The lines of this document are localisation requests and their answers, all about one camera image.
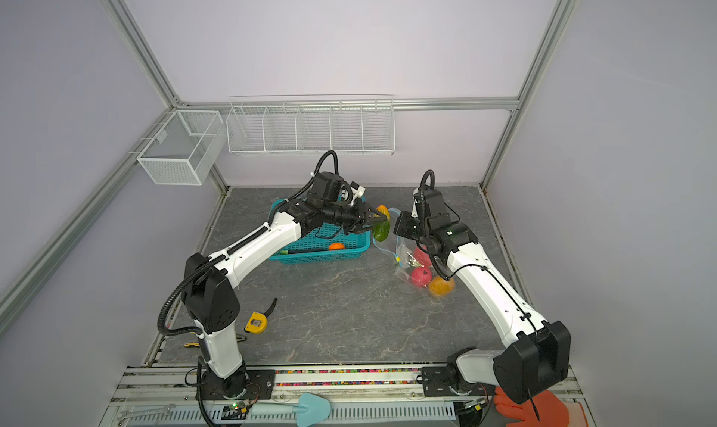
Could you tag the teal plastic basket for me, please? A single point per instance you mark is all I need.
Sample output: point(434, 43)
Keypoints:
point(321, 238)

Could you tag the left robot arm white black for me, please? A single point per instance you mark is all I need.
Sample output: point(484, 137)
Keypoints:
point(204, 303)

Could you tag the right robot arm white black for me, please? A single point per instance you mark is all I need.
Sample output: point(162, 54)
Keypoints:
point(536, 352)

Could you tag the white wire wall rack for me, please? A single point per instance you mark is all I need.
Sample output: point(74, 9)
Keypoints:
point(359, 124)

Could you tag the teal silicone spatula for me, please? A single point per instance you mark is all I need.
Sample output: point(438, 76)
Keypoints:
point(309, 410)

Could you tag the white mesh wall box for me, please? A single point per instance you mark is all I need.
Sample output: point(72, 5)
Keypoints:
point(185, 148)

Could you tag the silver wrench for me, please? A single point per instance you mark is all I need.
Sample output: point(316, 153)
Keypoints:
point(155, 415)

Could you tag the yellow tape measure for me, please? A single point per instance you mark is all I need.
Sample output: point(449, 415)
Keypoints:
point(258, 321)

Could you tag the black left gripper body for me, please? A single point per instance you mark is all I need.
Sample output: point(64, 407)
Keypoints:
point(346, 215)

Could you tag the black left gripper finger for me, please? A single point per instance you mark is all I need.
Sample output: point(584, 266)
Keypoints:
point(370, 224)
point(370, 212)

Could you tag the orange gloved hand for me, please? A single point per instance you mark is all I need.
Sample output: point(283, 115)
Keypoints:
point(544, 410)

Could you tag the clear zip top bag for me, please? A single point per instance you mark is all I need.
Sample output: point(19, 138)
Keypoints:
point(400, 250)

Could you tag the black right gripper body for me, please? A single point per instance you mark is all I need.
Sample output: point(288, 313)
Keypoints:
point(410, 227)

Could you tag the red pepper toy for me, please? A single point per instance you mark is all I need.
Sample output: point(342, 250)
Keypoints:
point(422, 258)

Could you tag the pink dragon fruit toy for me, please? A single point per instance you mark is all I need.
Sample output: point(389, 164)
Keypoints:
point(420, 277)

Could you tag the dark thin eggplant toy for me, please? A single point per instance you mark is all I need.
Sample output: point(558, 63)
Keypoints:
point(301, 252)

